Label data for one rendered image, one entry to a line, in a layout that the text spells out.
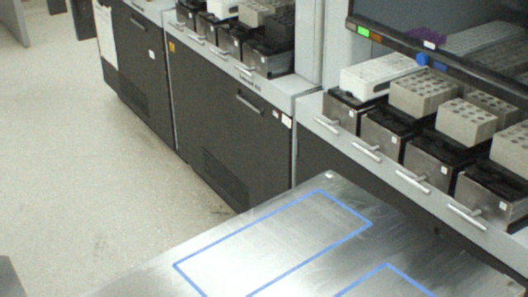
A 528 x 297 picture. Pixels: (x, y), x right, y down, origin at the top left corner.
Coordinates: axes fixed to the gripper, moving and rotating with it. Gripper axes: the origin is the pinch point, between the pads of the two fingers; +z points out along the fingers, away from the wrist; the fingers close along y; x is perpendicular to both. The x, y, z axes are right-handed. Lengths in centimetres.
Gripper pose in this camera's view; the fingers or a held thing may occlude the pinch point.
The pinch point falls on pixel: (71, 19)
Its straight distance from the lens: 108.0
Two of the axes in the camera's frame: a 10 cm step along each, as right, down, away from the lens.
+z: 0.2, 8.5, 5.3
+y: 5.5, 4.4, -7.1
